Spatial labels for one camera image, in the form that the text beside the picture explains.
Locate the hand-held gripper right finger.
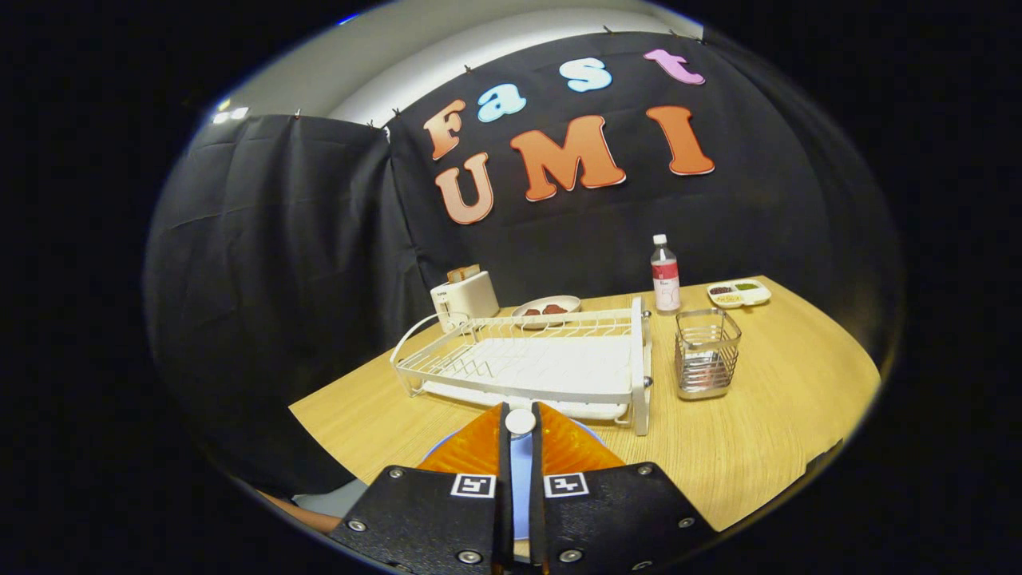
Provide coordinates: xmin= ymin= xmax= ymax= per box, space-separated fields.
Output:
xmin=529 ymin=402 xmax=719 ymax=575

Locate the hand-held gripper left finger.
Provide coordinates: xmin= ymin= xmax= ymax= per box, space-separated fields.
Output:
xmin=329 ymin=403 xmax=512 ymax=575

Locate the blue plate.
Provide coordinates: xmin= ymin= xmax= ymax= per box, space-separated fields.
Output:
xmin=419 ymin=417 xmax=608 ymax=541

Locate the metal wire basket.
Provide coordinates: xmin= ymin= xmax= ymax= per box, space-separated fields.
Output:
xmin=675 ymin=308 xmax=743 ymax=400

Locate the white wire dish rack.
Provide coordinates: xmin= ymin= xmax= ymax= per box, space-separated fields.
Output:
xmin=390 ymin=296 xmax=653 ymax=437

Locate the white plate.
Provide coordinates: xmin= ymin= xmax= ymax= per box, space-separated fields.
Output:
xmin=512 ymin=295 xmax=582 ymax=330

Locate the white divided condiment dish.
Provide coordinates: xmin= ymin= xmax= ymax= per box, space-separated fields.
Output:
xmin=707 ymin=280 xmax=773 ymax=310

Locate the person's pale clothing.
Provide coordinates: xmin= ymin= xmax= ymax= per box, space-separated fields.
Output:
xmin=291 ymin=478 xmax=368 ymax=520

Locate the white toaster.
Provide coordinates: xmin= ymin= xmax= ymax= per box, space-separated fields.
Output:
xmin=430 ymin=270 xmax=501 ymax=332

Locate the clear bottle with red label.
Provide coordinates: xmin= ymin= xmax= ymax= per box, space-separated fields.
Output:
xmin=650 ymin=234 xmax=681 ymax=314

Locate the black backdrop cloth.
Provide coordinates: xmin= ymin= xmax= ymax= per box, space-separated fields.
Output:
xmin=144 ymin=30 xmax=903 ymax=496

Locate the white toaster cable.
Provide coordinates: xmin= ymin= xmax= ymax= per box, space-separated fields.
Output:
xmin=391 ymin=313 xmax=442 ymax=360

